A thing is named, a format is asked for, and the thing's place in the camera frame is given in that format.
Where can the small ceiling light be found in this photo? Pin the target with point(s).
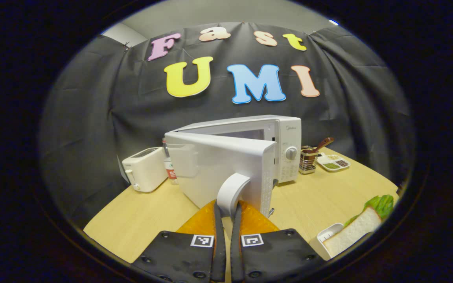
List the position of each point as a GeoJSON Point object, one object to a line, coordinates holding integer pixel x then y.
{"type": "Point", "coordinates": [333, 22]}

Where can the white divided spice dish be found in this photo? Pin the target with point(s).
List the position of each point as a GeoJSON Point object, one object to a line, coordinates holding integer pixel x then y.
{"type": "Point", "coordinates": [334, 163]}

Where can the small white plate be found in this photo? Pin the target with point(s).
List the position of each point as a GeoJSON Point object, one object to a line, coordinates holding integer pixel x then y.
{"type": "Point", "coordinates": [328, 232]}

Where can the black backdrop cloth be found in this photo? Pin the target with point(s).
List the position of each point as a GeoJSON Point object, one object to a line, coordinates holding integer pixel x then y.
{"type": "Point", "coordinates": [92, 118]}

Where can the clear bottle with red label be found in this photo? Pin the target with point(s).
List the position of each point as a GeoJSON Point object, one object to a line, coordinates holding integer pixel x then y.
{"type": "Point", "coordinates": [170, 169]}

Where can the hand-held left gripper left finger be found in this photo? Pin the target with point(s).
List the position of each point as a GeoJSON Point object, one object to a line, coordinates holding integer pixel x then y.
{"type": "Point", "coordinates": [218, 243]}

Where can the white microwave oven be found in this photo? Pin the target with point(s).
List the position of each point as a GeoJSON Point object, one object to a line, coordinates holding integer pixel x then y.
{"type": "Point", "coordinates": [210, 165]}

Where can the white toaster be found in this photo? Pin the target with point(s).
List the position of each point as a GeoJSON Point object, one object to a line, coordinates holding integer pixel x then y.
{"type": "Point", "coordinates": [146, 169]}

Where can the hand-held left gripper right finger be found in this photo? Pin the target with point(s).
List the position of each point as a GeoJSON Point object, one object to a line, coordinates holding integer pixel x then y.
{"type": "Point", "coordinates": [236, 243]}

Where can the lettuce sandwich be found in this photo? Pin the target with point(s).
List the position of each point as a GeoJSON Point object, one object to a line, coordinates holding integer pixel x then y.
{"type": "Point", "coordinates": [354, 232]}

